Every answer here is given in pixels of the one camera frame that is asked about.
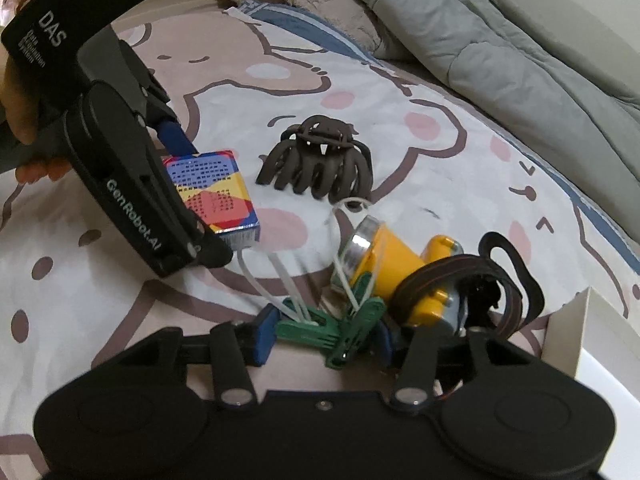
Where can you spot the white cardboard box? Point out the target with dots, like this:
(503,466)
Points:
(600,360)

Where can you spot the cream headboard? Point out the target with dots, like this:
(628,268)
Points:
(575,35)

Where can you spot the colourful patterned small box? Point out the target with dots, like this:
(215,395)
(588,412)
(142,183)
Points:
(215,190)

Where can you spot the grey duvet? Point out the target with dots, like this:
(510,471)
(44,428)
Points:
(475,20)

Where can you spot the brown hair claw clip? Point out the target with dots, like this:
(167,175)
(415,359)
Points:
(320,170)

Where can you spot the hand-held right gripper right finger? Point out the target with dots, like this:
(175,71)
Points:
(385,346)

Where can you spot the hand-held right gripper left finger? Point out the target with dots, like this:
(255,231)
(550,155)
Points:
(265,335)

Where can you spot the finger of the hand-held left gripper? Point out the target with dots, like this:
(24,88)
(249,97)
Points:
(175,135)
(215,252)

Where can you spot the bear printed blanket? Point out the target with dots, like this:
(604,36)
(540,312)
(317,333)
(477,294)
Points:
(350,100)

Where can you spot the person's left hand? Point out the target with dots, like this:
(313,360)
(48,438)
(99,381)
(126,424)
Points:
(17,110)

